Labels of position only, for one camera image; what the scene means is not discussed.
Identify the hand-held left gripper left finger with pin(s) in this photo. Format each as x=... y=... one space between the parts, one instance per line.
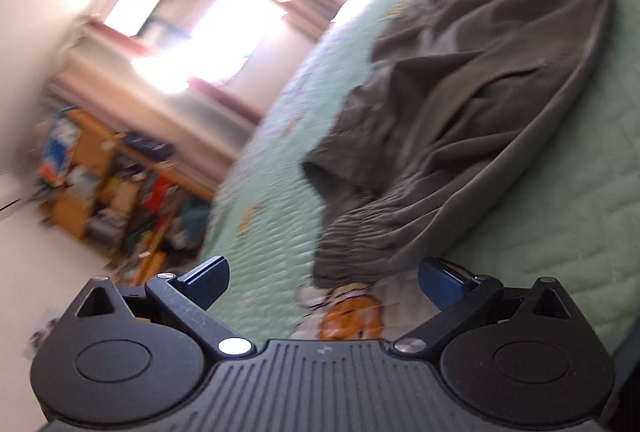
x=210 y=282

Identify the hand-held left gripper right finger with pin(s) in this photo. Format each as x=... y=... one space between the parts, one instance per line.
x=440 y=284

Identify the grey pants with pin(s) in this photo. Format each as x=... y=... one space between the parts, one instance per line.
x=475 y=87

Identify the teal cloth bag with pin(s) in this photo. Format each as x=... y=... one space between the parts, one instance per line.
x=192 y=227

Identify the green bee-print quilted bedspread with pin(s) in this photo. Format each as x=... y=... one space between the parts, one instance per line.
x=550 y=212

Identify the dark blue bag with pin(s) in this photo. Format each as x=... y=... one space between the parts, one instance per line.
x=147 y=145

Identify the wooden bookshelf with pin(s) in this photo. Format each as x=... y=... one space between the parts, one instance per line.
x=85 y=142

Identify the blue white cardboard box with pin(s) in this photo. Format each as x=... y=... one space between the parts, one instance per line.
x=57 y=152

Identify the bright window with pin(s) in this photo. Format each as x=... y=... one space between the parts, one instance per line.
x=200 y=27

